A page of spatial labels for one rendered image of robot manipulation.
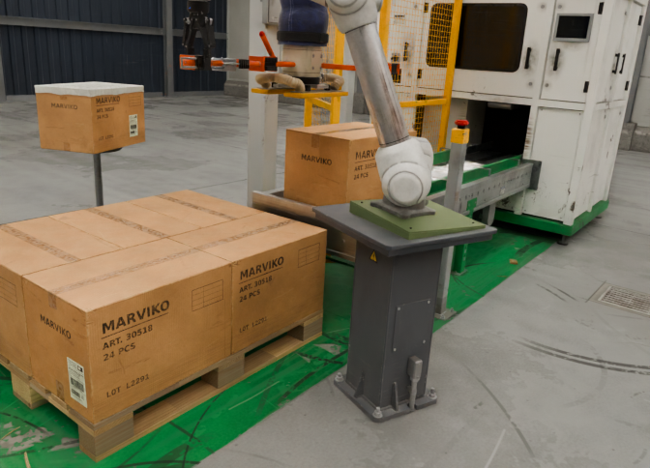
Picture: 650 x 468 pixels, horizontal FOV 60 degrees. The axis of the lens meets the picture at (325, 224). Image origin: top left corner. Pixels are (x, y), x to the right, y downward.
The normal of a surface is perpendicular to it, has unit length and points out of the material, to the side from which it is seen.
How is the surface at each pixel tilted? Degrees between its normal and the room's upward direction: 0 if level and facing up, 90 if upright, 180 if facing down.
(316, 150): 90
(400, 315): 90
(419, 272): 90
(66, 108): 90
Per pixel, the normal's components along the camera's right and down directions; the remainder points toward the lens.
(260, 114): -0.62, 0.20
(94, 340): 0.79, 0.22
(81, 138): -0.25, 0.27
